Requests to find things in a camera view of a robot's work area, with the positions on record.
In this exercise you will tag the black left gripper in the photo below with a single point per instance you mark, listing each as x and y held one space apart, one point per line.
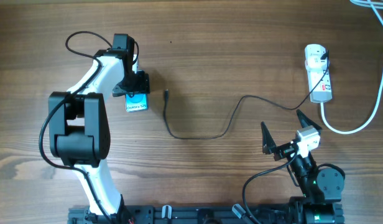
143 86

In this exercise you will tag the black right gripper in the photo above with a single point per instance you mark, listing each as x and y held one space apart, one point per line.
270 145

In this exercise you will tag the smartphone with teal screen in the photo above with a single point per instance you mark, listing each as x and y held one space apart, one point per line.
137 102

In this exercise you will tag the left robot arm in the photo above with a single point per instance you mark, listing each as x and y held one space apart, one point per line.
79 132

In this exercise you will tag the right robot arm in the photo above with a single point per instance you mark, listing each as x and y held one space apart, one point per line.
321 185

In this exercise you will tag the white USB charger plug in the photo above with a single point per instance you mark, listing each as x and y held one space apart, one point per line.
316 62

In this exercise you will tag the white power strip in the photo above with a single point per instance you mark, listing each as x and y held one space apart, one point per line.
319 84

